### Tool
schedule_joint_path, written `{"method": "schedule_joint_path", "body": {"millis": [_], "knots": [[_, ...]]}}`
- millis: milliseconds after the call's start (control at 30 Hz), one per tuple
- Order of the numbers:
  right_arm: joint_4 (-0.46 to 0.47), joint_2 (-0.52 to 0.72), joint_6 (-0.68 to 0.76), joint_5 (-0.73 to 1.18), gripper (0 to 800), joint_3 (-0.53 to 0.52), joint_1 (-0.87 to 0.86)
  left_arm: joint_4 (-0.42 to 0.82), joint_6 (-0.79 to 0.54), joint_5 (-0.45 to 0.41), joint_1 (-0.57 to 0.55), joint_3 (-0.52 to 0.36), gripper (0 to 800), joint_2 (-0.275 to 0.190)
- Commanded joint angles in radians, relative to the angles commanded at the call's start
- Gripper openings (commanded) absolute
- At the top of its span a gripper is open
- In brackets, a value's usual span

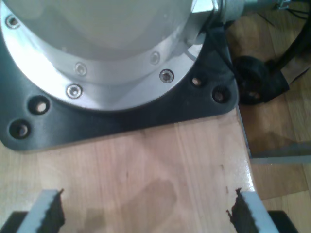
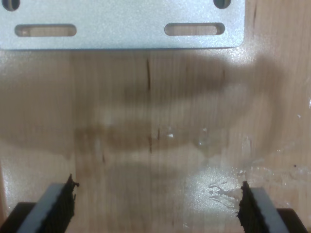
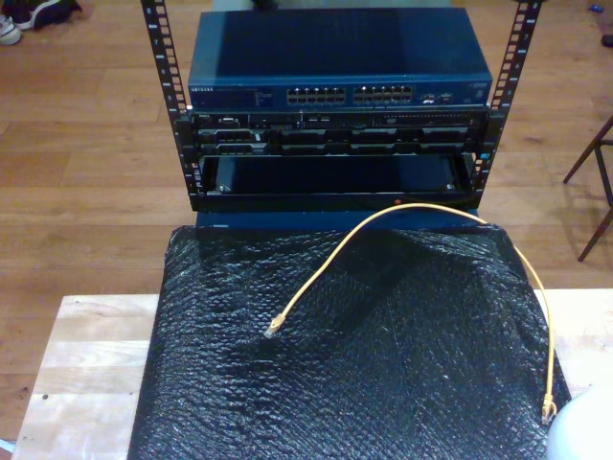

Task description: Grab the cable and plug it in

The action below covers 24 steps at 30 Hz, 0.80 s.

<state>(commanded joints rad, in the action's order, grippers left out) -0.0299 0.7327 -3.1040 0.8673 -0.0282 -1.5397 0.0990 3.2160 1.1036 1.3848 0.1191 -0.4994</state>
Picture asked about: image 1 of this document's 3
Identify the black caster wheel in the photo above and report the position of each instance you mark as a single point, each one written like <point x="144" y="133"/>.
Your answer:
<point x="250" y="72"/>

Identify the grey metal table frame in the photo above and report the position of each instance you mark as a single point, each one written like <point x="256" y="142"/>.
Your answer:
<point x="279" y="157"/>

